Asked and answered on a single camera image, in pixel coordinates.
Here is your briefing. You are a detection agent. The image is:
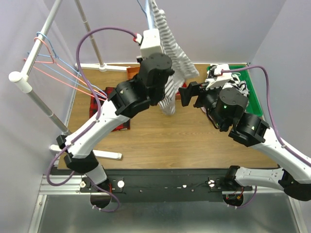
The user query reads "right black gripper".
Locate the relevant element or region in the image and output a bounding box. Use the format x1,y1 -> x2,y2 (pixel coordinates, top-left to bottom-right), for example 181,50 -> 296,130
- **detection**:
178,79 -> 226,130

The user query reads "thin striped tank top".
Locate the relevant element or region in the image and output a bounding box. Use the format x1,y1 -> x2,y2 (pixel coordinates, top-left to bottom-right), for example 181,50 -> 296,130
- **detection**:
147,0 -> 199,116

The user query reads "blue wire hanger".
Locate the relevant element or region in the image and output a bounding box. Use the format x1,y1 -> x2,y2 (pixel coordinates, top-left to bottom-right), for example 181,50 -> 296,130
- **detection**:
136,0 -> 156,30
34,32 -> 94,97

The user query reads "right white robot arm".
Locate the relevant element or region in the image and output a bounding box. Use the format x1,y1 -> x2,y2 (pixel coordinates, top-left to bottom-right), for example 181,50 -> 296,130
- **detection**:
179,82 -> 311,201

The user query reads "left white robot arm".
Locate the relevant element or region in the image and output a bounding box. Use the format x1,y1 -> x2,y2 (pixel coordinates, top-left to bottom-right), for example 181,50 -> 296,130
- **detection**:
56,53 -> 174,192

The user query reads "mauve garment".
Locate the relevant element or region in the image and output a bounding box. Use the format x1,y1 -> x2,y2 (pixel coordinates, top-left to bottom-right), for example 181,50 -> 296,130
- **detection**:
201,107 -> 207,116

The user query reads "brown compartment tray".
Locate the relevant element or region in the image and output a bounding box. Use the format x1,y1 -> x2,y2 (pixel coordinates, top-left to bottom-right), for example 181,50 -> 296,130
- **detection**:
126,67 -> 181,100

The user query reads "bold striped garment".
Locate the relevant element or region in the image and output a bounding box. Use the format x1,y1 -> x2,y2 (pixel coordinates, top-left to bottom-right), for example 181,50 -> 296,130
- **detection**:
205,64 -> 250,98

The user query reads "red black plaid shirt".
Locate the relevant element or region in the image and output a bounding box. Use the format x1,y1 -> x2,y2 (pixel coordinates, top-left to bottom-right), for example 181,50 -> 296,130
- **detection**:
89,87 -> 130,132

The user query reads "green plastic bin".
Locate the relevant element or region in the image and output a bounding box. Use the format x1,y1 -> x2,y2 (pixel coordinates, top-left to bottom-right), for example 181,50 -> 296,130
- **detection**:
220,65 -> 263,117

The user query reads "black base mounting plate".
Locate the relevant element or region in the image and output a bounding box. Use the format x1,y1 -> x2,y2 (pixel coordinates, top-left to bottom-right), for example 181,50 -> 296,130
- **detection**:
80,167 -> 255,204

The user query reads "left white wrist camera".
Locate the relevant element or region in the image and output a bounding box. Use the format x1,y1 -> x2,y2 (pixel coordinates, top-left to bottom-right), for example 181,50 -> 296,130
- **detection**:
140,29 -> 163,60

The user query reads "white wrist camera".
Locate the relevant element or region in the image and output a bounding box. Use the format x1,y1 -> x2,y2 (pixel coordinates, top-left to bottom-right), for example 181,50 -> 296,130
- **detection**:
140,29 -> 163,60
205,64 -> 232,91

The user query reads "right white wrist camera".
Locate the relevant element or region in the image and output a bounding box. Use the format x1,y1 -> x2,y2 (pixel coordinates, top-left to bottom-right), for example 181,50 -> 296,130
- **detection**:
205,64 -> 232,91

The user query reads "pink wire hanger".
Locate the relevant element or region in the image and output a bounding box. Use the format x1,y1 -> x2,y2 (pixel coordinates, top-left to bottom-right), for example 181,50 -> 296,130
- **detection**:
23,36 -> 107,100

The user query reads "aluminium frame rail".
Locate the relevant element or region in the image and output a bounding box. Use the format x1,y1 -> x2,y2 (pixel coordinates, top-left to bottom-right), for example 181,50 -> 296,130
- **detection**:
29,169 -> 311,233

